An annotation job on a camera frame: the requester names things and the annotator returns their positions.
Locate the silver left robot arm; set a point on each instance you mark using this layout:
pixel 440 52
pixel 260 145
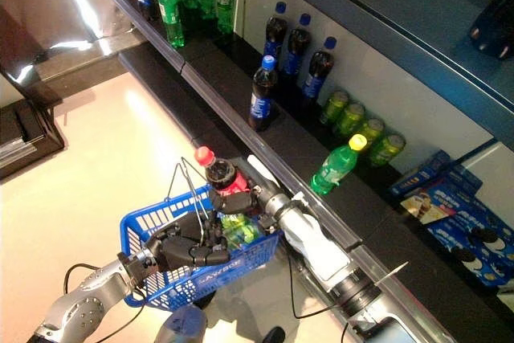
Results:
pixel 88 303

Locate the black deep shelf board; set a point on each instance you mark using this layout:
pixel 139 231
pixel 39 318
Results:
pixel 217 134
pixel 152 78

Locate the black floor frame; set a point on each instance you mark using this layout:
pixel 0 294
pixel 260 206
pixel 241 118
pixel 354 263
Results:
pixel 28 138

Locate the cola bottle red label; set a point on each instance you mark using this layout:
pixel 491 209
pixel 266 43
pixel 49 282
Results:
pixel 225 174

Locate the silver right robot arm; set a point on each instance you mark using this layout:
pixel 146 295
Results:
pixel 317 238

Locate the white paper tag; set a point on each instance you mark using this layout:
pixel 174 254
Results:
pixel 261 170

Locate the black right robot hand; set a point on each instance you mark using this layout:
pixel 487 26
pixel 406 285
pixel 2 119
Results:
pixel 237 204

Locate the large cola bottle blue label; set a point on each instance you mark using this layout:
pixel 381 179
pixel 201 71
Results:
pixel 496 23

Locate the dark grey metal shelf board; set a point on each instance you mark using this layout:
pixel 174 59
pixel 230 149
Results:
pixel 401 9

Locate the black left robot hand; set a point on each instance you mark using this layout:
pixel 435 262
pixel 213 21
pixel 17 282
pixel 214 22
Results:
pixel 188 244

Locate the blue plastic shopping basket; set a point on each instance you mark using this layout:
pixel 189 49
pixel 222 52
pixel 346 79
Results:
pixel 225 272

